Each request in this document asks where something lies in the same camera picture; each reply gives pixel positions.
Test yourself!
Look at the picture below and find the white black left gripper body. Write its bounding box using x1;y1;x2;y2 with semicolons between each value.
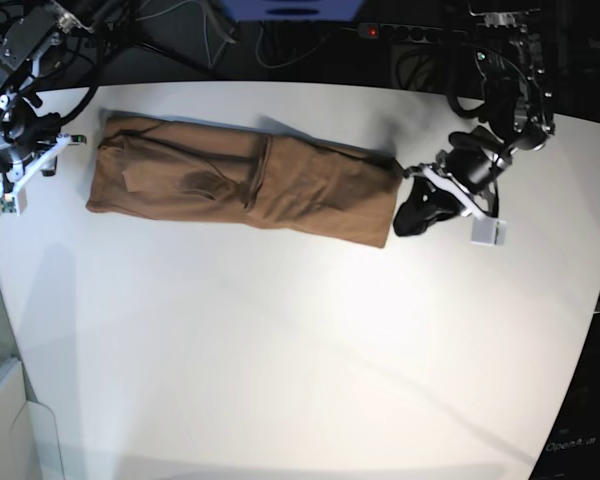
404;147;510;219

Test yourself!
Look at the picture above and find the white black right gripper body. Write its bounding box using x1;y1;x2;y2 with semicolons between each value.
0;130;86;193

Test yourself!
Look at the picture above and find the brown T-shirt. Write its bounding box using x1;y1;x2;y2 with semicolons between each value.
86;114;402;248

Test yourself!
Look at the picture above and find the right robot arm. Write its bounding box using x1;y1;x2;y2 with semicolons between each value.
0;1;126;203

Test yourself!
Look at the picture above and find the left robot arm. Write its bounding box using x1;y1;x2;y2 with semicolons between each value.
393;1;555;246

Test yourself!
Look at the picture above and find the black power strip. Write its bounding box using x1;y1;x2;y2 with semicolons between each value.
355;23;469;45

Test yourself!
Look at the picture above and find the blue plastic object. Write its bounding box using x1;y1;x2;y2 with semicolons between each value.
222;0;364;22

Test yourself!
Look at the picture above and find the black OpenArm box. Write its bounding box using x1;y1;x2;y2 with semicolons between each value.
530;313;600;480

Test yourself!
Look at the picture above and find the white foam board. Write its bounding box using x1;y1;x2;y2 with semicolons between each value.
0;358;65;479

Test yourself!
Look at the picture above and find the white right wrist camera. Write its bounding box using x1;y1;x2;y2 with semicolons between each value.
0;189;27;216

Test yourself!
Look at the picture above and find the white cable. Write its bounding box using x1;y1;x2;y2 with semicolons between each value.
144;0;241;69

